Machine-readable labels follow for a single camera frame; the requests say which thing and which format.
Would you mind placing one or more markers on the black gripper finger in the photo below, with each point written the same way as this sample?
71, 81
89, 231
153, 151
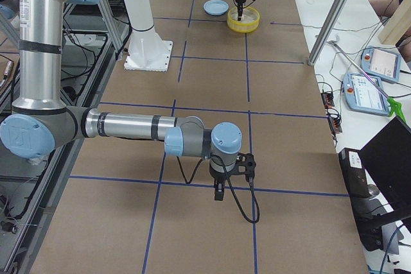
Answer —
219, 193
240, 12

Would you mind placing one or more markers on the yellow rimmed bamboo steamer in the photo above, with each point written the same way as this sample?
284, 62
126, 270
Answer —
248, 22

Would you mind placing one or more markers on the light blue plate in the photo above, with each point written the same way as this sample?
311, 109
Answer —
215, 7

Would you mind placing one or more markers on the orange black adapter box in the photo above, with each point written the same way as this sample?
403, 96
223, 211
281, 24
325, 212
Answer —
334, 122
327, 99

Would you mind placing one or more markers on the far blue teach pendant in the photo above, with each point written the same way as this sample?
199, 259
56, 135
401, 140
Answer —
381, 63

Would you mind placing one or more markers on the wooden beam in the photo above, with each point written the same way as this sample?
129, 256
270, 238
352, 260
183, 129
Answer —
397, 25

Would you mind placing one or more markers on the metal reacher grabber tool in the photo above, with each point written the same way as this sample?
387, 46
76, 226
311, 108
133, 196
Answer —
395, 107

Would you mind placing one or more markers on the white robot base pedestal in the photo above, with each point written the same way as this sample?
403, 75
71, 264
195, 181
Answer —
146, 50

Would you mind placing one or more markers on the aluminium frame post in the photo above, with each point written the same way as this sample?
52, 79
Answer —
325, 31

